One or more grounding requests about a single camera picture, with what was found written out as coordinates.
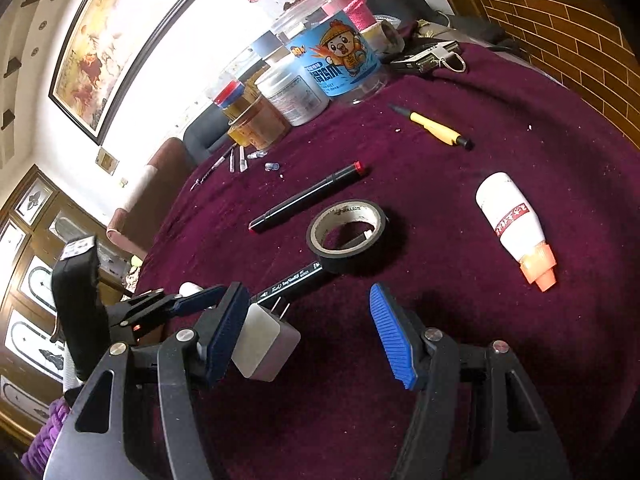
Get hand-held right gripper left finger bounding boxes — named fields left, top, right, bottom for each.
left=44, top=282, right=251, bottom=480

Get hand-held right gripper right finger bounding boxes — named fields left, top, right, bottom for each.
left=369, top=283, right=571, bottom=480

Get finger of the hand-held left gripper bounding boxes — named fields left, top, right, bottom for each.
left=120, top=284, right=227, bottom=332

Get white charger cube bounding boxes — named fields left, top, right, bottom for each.
left=230, top=297, right=301, bottom=382

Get black marker white print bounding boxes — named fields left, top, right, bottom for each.
left=249, top=262, right=327, bottom=311

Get black tape roll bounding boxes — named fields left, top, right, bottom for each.
left=306, top=199, right=389, bottom=275

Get black marker red end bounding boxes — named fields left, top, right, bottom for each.
left=248, top=160, right=369, bottom=235

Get white glue bottle orange cap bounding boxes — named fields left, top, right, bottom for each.
left=474, top=172, right=559, bottom=292

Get person's left forearm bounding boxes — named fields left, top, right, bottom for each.
left=21, top=399, right=72, bottom=472

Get wooden glass-panel doors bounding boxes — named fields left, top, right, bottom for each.
left=0, top=164, right=137, bottom=438

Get maroon tablecloth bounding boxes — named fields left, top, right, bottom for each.
left=135, top=42, right=640, bottom=480

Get brown armchair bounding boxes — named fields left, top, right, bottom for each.
left=106, top=137, right=196, bottom=261

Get dark pen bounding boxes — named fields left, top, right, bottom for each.
left=202, top=144, right=236, bottom=181

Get black leather sofa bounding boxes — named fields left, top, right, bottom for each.
left=182, top=104, right=236, bottom=161

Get amber jar orange label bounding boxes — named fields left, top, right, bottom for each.
left=227, top=95, right=291, bottom=154

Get red lid jar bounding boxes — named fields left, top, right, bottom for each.
left=213, top=80, right=261, bottom=121

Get yellow black pen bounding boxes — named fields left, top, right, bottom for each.
left=388, top=103, right=475, bottom=150

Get white plastic tub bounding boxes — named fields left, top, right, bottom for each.
left=257, top=64, right=331, bottom=127

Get grey lid jar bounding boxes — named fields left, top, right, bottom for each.
left=220, top=32, right=281, bottom=91

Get clear jar blue cartoon label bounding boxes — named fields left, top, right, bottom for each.
left=244, top=0, right=391, bottom=107

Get black silver hand tool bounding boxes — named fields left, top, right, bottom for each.
left=389, top=39, right=469, bottom=77

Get beige tape roll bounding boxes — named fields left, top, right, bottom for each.
left=360, top=18, right=406, bottom=56

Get pink cup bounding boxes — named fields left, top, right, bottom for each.
left=322, top=0, right=376, bottom=31

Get black bag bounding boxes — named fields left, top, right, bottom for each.
left=349, top=0, right=506, bottom=49

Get brick-pattern wooden sideboard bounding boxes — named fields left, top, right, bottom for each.
left=439, top=0, right=640, bottom=147

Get small gold wall plaque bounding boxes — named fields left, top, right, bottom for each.
left=94, top=147, right=120, bottom=176

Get framed wall painting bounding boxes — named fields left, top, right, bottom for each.
left=48, top=0, right=216, bottom=146

